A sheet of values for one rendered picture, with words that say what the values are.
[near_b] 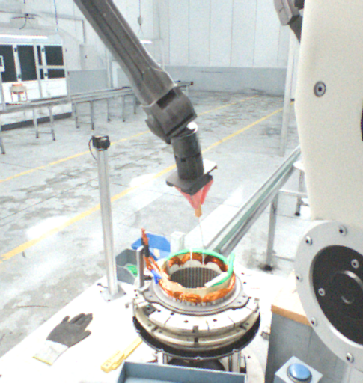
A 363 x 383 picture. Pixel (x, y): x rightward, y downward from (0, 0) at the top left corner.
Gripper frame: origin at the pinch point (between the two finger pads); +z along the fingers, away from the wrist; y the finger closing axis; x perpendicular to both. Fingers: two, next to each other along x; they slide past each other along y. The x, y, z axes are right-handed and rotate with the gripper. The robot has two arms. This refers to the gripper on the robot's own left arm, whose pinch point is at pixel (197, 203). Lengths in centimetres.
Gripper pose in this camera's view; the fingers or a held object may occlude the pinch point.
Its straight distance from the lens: 84.4
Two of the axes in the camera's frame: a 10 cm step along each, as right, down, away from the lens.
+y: -6.6, 5.6, -5.0
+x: 7.3, 3.3, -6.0
